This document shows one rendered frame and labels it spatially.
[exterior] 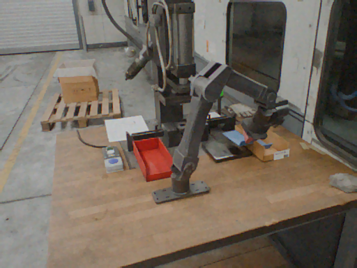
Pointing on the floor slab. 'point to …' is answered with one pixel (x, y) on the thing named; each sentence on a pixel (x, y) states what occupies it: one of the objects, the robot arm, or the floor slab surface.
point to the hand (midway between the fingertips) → (247, 141)
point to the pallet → (54, 108)
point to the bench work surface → (190, 209)
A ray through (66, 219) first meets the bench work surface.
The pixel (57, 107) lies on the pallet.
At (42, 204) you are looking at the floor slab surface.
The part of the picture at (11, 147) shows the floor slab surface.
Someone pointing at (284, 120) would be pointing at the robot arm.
